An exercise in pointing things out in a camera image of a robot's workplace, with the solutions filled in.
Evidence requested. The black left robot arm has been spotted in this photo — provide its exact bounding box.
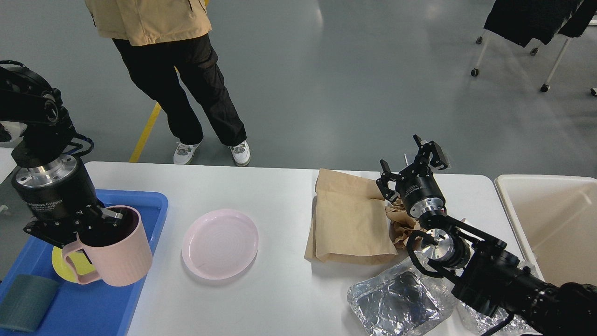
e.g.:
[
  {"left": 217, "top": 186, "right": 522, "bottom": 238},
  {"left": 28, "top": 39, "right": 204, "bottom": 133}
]
[{"left": 1, "top": 60, "right": 125, "bottom": 248}]

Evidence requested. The green sponge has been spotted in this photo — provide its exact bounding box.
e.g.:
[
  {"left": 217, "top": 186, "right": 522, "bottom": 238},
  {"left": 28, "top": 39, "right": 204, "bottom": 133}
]
[{"left": 0, "top": 274, "right": 59, "bottom": 333}]

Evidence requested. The yellow plate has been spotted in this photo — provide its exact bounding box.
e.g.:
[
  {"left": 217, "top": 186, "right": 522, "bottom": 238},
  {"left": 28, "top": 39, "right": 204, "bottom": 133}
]
[{"left": 51, "top": 246, "right": 95, "bottom": 283}]

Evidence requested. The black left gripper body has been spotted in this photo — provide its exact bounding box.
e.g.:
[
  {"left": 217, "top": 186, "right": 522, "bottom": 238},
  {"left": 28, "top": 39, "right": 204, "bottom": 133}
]
[{"left": 11, "top": 154, "right": 101, "bottom": 223}]

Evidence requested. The blue plastic tray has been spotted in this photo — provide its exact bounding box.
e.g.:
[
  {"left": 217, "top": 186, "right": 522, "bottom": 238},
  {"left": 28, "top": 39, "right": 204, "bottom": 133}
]
[{"left": 0, "top": 189, "right": 168, "bottom": 336}]

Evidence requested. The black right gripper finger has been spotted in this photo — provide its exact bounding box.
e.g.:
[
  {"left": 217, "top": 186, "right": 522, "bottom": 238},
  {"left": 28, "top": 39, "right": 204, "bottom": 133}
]
[
  {"left": 405, "top": 136, "right": 452, "bottom": 177},
  {"left": 376, "top": 161, "right": 402, "bottom": 203}
]

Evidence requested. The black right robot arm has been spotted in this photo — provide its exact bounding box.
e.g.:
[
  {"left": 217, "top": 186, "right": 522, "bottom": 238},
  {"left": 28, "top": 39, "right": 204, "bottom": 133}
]
[{"left": 376, "top": 135, "right": 597, "bottom": 336}]

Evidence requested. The crumpled brown paper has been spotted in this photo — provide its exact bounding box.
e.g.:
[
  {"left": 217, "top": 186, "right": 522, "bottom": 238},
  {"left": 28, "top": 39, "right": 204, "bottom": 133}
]
[{"left": 385, "top": 198, "right": 421, "bottom": 250}]

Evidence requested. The white side table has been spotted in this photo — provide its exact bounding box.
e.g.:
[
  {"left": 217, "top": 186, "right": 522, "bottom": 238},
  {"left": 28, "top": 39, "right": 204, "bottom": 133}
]
[{"left": 0, "top": 147, "right": 17, "bottom": 184}]

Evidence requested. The pink plate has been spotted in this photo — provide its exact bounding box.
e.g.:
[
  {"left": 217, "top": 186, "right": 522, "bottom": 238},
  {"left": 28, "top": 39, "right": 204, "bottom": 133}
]
[{"left": 181, "top": 209, "right": 259, "bottom": 280}]

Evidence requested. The pink mug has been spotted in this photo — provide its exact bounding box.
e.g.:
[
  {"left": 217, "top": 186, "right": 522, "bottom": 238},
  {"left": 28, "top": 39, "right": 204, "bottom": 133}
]
[{"left": 62, "top": 205, "right": 152, "bottom": 287}]

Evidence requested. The crumpled aluminium foil tray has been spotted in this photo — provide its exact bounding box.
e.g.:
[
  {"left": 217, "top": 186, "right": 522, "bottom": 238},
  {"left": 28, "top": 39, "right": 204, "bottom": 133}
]
[{"left": 347, "top": 261, "right": 457, "bottom": 336}]

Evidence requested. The rack with black clothes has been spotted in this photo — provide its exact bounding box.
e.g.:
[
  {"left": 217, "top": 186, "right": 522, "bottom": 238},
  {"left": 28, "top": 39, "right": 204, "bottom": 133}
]
[{"left": 471, "top": 0, "right": 597, "bottom": 93}]

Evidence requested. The beige plastic bin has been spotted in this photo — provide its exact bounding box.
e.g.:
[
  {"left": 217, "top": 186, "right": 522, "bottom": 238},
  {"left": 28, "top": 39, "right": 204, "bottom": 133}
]
[{"left": 495, "top": 175, "right": 597, "bottom": 286}]

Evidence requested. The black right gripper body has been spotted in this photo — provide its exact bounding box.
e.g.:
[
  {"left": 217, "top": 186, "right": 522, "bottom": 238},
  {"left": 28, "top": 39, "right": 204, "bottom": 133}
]
[{"left": 395, "top": 175, "right": 445, "bottom": 219}]

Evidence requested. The brown paper bag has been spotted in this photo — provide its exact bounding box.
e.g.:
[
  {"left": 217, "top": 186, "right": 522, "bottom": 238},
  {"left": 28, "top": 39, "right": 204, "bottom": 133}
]
[{"left": 304, "top": 168, "right": 397, "bottom": 265}]

